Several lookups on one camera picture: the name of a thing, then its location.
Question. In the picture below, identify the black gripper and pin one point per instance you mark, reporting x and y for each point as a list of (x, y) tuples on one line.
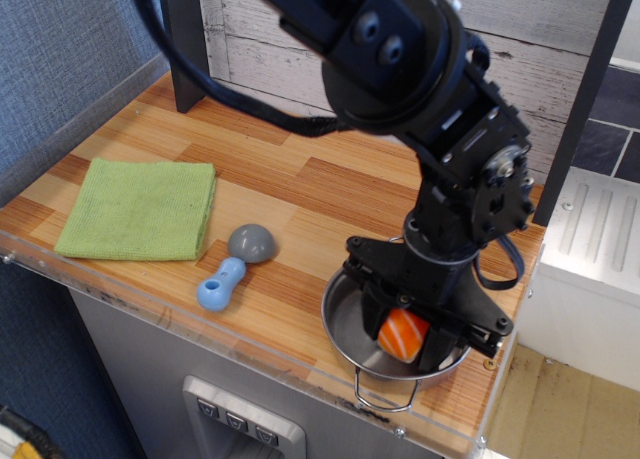
[(447, 291)]

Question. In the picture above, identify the orange white salmon sushi toy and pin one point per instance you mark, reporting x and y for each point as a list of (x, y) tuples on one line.
[(402, 335)]

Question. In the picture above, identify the stainless steel pot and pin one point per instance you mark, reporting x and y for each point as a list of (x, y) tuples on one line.
[(381, 382)]

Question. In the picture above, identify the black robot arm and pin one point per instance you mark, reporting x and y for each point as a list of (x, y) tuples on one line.
[(409, 69)]

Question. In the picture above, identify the white ribbed appliance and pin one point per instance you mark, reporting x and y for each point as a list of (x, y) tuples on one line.
[(582, 308)]

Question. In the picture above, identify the blue grey toy scoop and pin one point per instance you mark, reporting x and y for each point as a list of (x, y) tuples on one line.
[(248, 244)]

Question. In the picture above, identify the silver control panel with buttons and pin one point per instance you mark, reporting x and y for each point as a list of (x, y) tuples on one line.
[(228, 426)]

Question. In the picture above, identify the green folded cloth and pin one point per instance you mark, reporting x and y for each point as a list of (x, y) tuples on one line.
[(139, 212)]

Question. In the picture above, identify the clear acrylic table edge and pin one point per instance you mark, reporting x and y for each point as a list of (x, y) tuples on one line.
[(149, 344)]

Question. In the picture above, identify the yellow black object at corner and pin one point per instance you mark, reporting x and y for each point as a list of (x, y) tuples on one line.
[(21, 439)]

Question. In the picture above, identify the dark right frame post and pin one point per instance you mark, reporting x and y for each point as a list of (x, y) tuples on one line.
[(606, 40)]

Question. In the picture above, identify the dark frame post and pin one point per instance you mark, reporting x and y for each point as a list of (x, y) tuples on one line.
[(606, 40), (183, 22)]

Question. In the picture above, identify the dark left frame post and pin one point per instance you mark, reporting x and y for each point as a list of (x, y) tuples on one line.
[(183, 22)]

